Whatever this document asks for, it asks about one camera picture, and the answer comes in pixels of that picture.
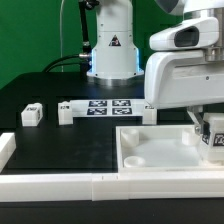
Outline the white obstacle wall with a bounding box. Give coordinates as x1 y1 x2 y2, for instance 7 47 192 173
0 171 224 202
0 133 16 173

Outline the white left obstacle wall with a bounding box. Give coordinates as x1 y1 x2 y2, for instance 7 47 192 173
0 133 16 173

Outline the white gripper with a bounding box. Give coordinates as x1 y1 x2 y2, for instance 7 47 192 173
144 17 224 135

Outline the white front obstacle wall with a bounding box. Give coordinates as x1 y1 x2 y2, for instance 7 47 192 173
0 171 224 202

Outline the white fiducial marker sheet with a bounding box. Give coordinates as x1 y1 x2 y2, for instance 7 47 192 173
71 99 144 117

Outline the black cable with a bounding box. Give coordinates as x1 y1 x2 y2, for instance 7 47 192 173
42 53 92 73

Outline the white thin cable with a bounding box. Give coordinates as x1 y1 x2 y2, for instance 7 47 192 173
59 0 66 73

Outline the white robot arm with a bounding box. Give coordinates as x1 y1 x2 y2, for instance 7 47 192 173
87 0 224 133

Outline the white square table top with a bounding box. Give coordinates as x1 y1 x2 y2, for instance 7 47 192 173
116 125 224 173

